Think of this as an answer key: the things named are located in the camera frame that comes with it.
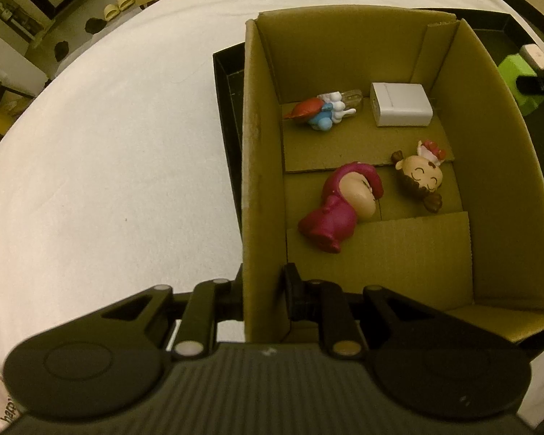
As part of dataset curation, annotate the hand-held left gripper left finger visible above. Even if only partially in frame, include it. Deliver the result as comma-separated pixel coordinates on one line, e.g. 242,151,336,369
100,263,246,360

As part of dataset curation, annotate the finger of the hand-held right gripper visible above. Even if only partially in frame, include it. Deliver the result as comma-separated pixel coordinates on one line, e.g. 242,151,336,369
516,66,544,98

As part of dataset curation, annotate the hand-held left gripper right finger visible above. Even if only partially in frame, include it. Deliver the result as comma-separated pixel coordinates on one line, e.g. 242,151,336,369
283,263,455,360

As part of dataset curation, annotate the green box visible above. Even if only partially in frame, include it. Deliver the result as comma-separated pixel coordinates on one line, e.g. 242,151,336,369
499,53,544,117

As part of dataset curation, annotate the white charger block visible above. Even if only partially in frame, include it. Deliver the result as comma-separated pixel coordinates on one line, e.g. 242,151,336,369
370,82,434,128

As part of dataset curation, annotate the brown-haired girl figurine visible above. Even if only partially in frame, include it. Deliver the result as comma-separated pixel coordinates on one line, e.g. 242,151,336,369
391,140,448,213

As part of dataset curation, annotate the black tray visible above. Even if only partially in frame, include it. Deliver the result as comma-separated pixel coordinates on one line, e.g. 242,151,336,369
212,7,544,360

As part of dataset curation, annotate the red and blue figurine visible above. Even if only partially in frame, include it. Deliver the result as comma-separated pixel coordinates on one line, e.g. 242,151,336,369
283,88,363,132

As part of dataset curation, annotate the pale pink block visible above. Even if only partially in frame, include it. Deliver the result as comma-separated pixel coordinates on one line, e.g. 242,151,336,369
519,44,544,71

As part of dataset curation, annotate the pink hooded figurine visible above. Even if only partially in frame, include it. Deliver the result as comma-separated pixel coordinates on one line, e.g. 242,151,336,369
297,160,385,254

